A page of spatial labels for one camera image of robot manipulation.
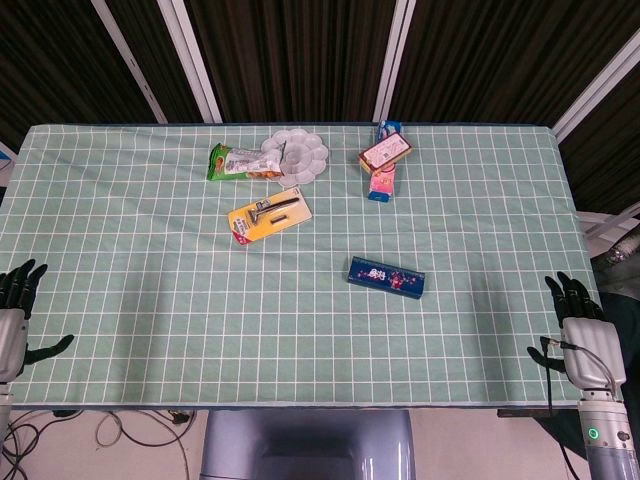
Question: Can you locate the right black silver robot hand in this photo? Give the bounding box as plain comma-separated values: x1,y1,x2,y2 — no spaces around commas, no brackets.
527,271,627,397

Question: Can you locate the black right hand cable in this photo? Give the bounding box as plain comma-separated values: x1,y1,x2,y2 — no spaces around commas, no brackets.
539,336,589,480

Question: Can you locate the red yellow carton box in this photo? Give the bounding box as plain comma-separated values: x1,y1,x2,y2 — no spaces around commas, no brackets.
357,132,414,175

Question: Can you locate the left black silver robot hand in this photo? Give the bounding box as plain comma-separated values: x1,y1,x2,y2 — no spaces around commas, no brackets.
0,258,75,385

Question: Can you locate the white blue board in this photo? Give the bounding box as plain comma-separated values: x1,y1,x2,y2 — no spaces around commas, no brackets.
0,139,19,174

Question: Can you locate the green snack bag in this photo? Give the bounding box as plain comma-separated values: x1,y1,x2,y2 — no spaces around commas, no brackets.
207,142,286,182

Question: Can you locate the green checked tablecloth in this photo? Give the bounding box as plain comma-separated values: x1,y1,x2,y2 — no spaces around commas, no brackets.
0,123,626,409

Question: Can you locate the white flower paint palette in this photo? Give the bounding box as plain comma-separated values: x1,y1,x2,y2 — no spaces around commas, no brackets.
260,128,330,189

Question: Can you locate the yellow razor blister pack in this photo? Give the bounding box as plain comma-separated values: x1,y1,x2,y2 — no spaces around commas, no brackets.
227,185,314,247

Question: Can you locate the blue glasses case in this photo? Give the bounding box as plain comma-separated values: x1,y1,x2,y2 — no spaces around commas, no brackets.
347,255,428,301

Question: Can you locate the grey corrugated hose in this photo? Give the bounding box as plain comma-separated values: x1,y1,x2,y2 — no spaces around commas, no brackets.
604,234,640,266

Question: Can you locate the grey floor cable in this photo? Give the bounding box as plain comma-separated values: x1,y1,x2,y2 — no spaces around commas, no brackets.
96,409,197,449

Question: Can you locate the dark pleated curtain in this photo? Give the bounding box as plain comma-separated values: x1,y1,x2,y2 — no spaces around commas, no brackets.
0,0,640,216

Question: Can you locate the blue grey robot torso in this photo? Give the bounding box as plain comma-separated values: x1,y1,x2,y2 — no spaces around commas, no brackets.
199,408,416,480

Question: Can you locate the black floor cable bundle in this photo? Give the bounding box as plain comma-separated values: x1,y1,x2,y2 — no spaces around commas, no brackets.
0,412,56,480

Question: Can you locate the white metal frame post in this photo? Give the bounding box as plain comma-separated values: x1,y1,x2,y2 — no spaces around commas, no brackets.
373,0,416,123
91,0,167,124
553,29,640,141

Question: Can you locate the pink blue toothpaste box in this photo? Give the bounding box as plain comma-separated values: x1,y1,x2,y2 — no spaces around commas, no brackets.
367,119,404,204

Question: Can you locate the white double frame post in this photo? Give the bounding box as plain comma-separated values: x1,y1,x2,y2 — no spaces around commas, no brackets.
157,0,223,124

